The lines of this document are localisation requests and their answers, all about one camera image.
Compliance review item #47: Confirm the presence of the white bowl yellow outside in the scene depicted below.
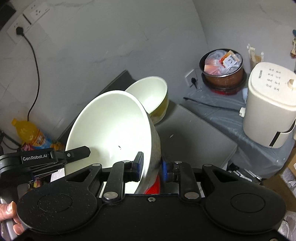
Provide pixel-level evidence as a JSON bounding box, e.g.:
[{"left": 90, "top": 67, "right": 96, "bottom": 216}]
[{"left": 125, "top": 76, "right": 169, "bottom": 125}]

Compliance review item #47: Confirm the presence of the white rice cooker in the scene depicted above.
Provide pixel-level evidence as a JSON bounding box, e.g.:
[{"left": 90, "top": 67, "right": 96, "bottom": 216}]
[{"left": 243, "top": 62, "right": 295, "bottom": 149}]

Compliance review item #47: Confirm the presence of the black plug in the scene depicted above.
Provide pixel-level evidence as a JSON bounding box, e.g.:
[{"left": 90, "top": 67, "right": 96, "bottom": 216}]
[{"left": 16, "top": 27, "right": 25, "bottom": 37}]

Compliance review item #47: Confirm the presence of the upper white wall socket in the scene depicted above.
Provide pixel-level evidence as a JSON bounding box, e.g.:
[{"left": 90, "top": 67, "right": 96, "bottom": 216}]
[{"left": 23, "top": 0, "right": 50, "bottom": 25}]

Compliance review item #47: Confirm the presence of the person left hand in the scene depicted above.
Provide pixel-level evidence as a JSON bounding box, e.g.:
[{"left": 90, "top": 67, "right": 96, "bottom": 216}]
[{"left": 0, "top": 201, "right": 25, "bottom": 235}]

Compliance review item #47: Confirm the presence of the white wall socket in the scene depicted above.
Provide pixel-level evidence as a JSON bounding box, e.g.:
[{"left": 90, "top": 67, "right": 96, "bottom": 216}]
[
  {"left": 23, "top": 0, "right": 50, "bottom": 25},
  {"left": 6, "top": 14, "right": 31, "bottom": 44}
]

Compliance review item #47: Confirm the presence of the black power cable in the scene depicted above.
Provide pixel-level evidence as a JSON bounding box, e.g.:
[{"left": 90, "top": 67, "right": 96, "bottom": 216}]
[{"left": 21, "top": 34, "right": 40, "bottom": 122}]

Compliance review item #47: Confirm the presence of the grey cloth cover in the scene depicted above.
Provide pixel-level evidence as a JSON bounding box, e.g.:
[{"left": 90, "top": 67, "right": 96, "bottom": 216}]
[{"left": 181, "top": 86, "right": 295, "bottom": 178}]

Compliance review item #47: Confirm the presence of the small wall socket with plug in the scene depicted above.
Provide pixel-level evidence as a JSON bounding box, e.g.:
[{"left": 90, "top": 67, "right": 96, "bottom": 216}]
[{"left": 185, "top": 69, "right": 201, "bottom": 89}]

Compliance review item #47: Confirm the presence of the red bowl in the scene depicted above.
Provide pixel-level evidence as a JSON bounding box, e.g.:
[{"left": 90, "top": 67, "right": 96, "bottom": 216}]
[{"left": 145, "top": 175, "right": 161, "bottom": 195}]

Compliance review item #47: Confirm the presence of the large white bowl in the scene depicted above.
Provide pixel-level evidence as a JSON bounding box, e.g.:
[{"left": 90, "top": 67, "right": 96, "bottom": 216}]
[{"left": 65, "top": 90, "right": 161, "bottom": 194}]

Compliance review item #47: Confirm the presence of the orange juice bottle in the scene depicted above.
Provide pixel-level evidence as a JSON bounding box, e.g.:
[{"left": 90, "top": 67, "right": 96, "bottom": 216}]
[{"left": 11, "top": 118, "right": 64, "bottom": 151}]

